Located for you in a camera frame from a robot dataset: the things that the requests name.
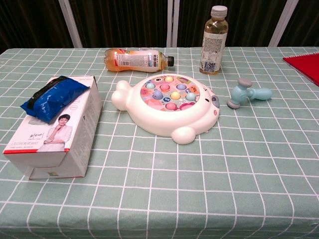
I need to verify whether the white whack-a-mole toy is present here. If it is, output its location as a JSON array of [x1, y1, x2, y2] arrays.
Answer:
[[111, 74, 220, 145]]

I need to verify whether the light blue toy hammer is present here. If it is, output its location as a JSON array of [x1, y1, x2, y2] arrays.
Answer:
[[226, 78, 273, 110]]

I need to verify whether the green checked tablecloth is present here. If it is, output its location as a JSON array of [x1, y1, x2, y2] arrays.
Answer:
[[0, 46, 319, 239]]

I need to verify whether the white metal frame post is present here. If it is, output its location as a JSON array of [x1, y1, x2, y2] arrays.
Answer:
[[58, 0, 83, 49], [166, 0, 180, 48], [268, 0, 300, 47]]

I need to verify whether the orange drink bottle black cap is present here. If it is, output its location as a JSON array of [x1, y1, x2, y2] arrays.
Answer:
[[104, 48, 174, 73]]

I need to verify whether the red notebook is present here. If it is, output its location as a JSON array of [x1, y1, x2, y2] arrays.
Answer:
[[282, 52, 319, 87]]

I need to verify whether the yellow tea bottle white cap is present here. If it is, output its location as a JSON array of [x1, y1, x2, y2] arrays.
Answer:
[[199, 5, 228, 75]]

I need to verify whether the blue plastic packet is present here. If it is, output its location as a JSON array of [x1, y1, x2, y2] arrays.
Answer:
[[20, 75, 90, 124]]

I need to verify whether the white printed cardboard box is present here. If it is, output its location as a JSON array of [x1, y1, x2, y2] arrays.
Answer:
[[3, 76, 103, 180]]

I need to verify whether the dark curtain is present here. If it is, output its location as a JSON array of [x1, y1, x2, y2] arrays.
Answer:
[[0, 0, 319, 54]]

